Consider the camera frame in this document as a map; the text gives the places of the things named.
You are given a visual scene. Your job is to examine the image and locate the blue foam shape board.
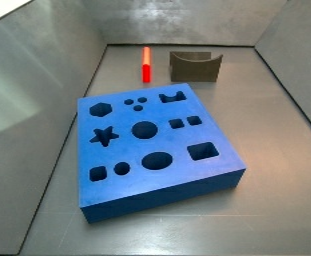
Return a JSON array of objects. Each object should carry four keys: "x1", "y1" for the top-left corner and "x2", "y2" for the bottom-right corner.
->
[{"x1": 78, "y1": 84, "x2": 246, "y2": 222}]

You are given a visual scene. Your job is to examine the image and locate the dark grey curved fixture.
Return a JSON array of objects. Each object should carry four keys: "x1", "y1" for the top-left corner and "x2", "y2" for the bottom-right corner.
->
[{"x1": 170, "y1": 51, "x2": 223, "y2": 82}]

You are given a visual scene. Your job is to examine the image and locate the red square-circle peg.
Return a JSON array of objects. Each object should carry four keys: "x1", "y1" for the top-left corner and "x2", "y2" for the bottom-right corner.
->
[{"x1": 142, "y1": 47, "x2": 151, "y2": 83}]

